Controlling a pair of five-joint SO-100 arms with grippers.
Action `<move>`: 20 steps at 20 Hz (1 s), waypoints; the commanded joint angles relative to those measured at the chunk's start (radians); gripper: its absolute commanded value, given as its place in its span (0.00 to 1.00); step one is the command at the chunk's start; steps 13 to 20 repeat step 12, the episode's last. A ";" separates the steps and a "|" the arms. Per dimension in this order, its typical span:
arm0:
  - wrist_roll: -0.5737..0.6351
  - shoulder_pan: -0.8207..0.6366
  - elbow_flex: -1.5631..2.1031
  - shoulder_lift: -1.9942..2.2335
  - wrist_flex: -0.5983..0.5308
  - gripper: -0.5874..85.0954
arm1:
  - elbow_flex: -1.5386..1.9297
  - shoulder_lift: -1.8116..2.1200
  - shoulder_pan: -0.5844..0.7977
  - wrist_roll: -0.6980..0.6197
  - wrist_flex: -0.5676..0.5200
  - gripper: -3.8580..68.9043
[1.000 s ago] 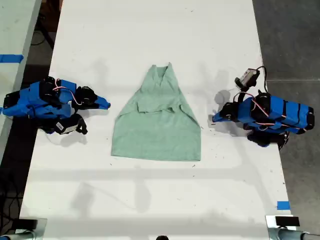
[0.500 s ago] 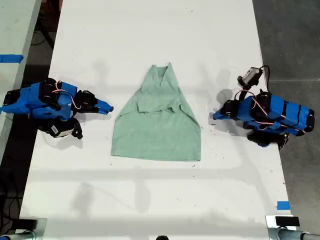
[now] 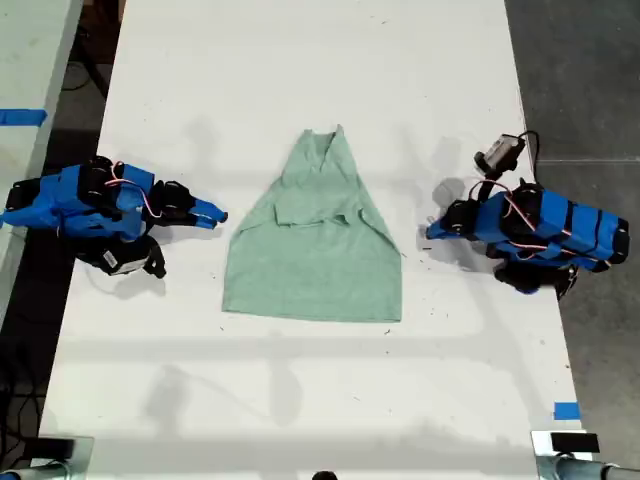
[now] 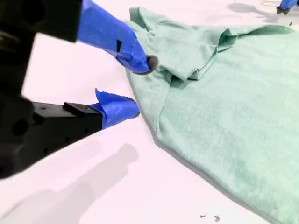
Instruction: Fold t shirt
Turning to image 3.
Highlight pale green T-shirt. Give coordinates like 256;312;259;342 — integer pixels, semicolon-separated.
221;123;404;324

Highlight long blue tape strip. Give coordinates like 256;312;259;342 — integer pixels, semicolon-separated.
0;107;49;127

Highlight white side table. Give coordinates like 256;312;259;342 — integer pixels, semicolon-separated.
0;0;85;324

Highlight small black box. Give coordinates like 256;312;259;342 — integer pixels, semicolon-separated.
28;436;77;459
549;432;601;454

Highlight grey metal pipe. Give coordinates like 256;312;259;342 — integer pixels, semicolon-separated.
553;455;640;480
0;460;77;480

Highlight black camera stalk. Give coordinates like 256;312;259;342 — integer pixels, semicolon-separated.
467;167;512;204
144;234;168;280

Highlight black camera box white label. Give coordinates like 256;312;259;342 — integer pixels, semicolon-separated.
98;242;151;277

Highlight grey and black camera box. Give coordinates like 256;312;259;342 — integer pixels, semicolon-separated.
473;132;528;174

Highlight black camera cable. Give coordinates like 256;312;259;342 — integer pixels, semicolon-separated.
518;130;544;187

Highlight metal table bracket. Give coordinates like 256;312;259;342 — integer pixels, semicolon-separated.
28;435;97;480
529;429;607;480

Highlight black floor cables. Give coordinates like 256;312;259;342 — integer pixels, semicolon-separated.
0;344;49;454

